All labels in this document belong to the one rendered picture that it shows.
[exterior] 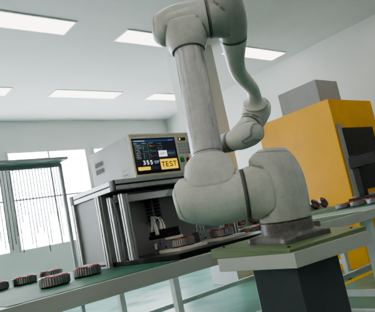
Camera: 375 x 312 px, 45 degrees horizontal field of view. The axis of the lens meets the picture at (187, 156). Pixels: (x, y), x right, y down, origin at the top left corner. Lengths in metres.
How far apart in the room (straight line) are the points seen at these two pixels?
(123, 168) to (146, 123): 8.11
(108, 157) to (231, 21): 1.00
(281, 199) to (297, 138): 4.48
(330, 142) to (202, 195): 4.31
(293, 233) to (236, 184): 0.21
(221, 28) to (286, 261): 0.80
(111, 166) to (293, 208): 1.14
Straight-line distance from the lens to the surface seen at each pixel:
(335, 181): 5.56
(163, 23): 1.57
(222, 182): 1.33
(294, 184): 1.34
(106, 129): 9.64
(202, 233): 2.24
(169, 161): 2.20
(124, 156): 2.14
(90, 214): 2.21
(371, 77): 7.42
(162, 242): 2.09
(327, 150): 5.58
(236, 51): 1.66
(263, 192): 1.33
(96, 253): 2.21
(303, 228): 1.36
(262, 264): 1.29
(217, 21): 1.58
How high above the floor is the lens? 0.87
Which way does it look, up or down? 8 degrees up
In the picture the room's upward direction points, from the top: 12 degrees counter-clockwise
